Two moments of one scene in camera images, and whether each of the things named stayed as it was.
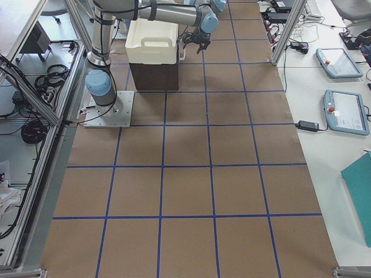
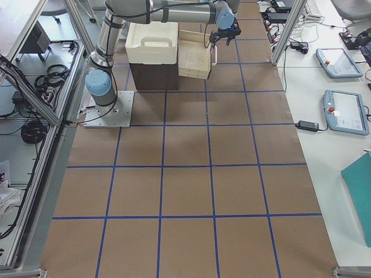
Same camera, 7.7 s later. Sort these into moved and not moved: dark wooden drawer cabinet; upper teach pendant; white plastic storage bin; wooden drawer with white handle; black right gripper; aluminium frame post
Moved: wooden drawer with white handle; black right gripper
Not moved: upper teach pendant; white plastic storage bin; aluminium frame post; dark wooden drawer cabinet
